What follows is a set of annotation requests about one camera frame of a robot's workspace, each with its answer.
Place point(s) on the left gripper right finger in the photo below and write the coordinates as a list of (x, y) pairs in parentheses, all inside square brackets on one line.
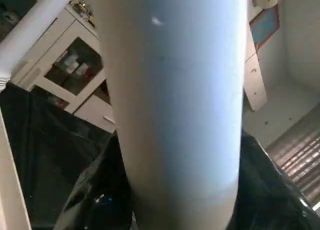
[(270, 195)]

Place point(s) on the white glass-door cabinet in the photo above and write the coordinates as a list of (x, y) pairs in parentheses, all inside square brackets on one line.
[(50, 40)]

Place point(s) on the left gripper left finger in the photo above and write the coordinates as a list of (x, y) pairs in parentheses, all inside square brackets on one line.
[(100, 190)]

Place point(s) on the blue framed wall picture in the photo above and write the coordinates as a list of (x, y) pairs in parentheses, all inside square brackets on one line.
[(265, 25)]

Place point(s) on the black work mat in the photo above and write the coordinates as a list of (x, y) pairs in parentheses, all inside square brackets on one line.
[(45, 150)]

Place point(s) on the white plastic table leg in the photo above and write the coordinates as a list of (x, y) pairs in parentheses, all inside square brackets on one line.
[(30, 30), (175, 90)]

